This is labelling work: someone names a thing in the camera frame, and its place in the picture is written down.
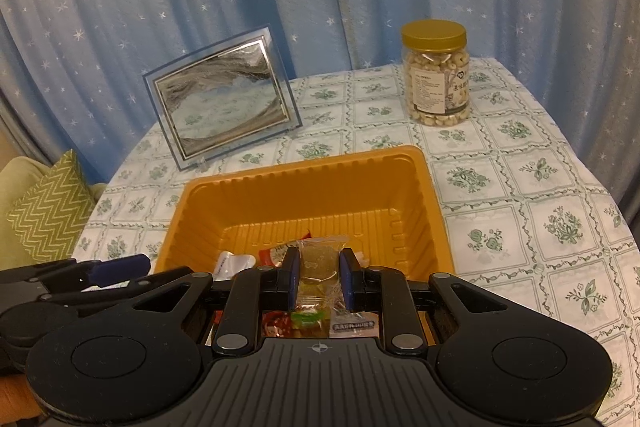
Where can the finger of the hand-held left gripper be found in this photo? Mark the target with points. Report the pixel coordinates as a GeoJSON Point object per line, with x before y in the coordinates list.
{"type": "Point", "coordinates": [125, 268]}

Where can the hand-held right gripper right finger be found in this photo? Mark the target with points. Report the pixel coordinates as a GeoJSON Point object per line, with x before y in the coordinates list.
{"type": "Point", "coordinates": [348, 279]}

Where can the gold-lidded jar of nuts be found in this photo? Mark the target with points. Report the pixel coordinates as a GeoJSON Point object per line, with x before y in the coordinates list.
{"type": "Point", "coordinates": [435, 87]}

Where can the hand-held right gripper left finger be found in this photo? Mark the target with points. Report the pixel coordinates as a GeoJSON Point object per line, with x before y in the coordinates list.
{"type": "Point", "coordinates": [291, 279]}

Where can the yellow-green sofa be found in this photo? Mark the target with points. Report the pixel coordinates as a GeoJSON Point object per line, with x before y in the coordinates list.
{"type": "Point", "coordinates": [20, 177]}

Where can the green candy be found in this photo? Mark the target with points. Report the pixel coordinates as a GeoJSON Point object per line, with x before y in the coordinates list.
{"type": "Point", "coordinates": [310, 321]}

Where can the green zigzag cushion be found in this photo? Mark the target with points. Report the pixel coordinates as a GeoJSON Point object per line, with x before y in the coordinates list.
{"type": "Point", "coordinates": [50, 212]}

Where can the red white-label candy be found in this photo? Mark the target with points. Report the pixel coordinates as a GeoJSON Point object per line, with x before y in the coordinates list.
{"type": "Point", "coordinates": [272, 255]}

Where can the floral checked tablecloth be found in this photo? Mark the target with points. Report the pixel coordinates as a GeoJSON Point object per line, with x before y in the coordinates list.
{"type": "Point", "coordinates": [500, 217]}

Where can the caramel candy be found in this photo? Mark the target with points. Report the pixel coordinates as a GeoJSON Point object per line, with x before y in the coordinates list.
{"type": "Point", "coordinates": [317, 262]}

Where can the orange plastic tray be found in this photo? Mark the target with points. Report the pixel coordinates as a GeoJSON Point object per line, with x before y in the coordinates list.
{"type": "Point", "coordinates": [300, 197]}

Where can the glass picture frame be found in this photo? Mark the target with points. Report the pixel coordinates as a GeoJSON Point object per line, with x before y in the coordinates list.
{"type": "Point", "coordinates": [220, 102]}

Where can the large red snack packet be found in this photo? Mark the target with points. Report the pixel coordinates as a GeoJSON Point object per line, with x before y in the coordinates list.
{"type": "Point", "coordinates": [275, 324]}

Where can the white snack packet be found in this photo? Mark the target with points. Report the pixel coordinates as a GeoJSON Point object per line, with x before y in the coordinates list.
{"type": "Point", "coordinates": [232, 264]}

